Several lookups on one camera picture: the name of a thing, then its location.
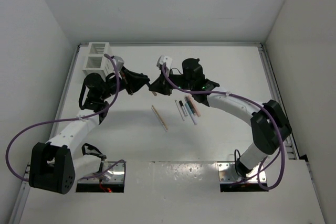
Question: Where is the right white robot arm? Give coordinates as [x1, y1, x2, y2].
[150, 56, 292, 180]

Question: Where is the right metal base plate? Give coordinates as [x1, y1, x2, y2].
[217, 162, 267, 184]

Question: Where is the metal base plate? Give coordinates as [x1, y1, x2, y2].
[78, 162, 126, 184]
[217, 162, 267, 184]

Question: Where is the tan and white pencil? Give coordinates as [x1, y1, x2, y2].
[151, 105, 168, 132]

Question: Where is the dark teal makeup pen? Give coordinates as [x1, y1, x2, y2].
[185, 96, 197, 116]

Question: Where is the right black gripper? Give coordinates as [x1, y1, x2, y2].
[149, 68, 193, 97]

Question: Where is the clear tube black cap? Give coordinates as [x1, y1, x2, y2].
[178, 100, 188, 117]

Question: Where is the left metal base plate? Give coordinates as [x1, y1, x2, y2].
[78, 162, 126, 184]

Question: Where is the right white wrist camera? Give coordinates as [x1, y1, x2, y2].
[156, 55, 173, 70]

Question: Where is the pink makeup stick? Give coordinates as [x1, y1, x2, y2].
[188, 95, 201, 117]

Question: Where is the lavender white makeup stick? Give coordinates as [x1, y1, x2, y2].
[185, 102, 197, 125]

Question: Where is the left aluminium frame rail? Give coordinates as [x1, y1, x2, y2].
[8, 44, 82, 223]

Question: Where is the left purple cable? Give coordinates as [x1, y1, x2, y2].
[5, 53, 128, 183]

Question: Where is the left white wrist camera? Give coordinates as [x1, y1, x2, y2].
[106, 56, 124, 74]

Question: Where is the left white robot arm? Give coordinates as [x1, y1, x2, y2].
[29, 67, 150, 194]

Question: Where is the back aluminium frame rail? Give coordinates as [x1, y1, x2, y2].
[78, 41, 263, 47]

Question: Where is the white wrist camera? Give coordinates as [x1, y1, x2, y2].
[156, 55, 173, 70]
[106, 56, 124, 74]

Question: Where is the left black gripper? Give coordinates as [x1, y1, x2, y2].
[99, 66, 149, 100]

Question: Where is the white two-slot organizer box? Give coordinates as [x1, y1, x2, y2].
[82, 42, 114, 79]

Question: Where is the thin white liner pen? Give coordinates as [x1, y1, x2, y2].
[175, 100, 185, 121]

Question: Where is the right aluminium frame rail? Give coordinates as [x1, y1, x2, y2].
[258, 44, 300, 160]

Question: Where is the aluminium frame rail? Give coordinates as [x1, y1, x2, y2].
[78, 41, 263, 47]
[8, 44, 82, 223]
[258, 44, 300, 160]

